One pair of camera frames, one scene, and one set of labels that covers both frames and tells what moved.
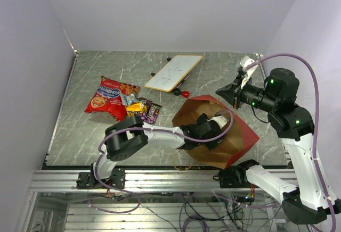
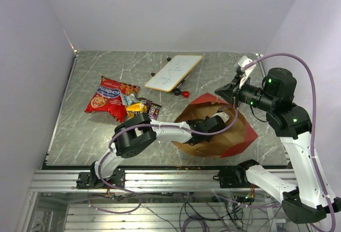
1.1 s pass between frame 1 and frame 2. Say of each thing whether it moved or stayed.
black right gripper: stayed
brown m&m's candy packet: stayed
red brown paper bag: moved
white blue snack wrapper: stayed
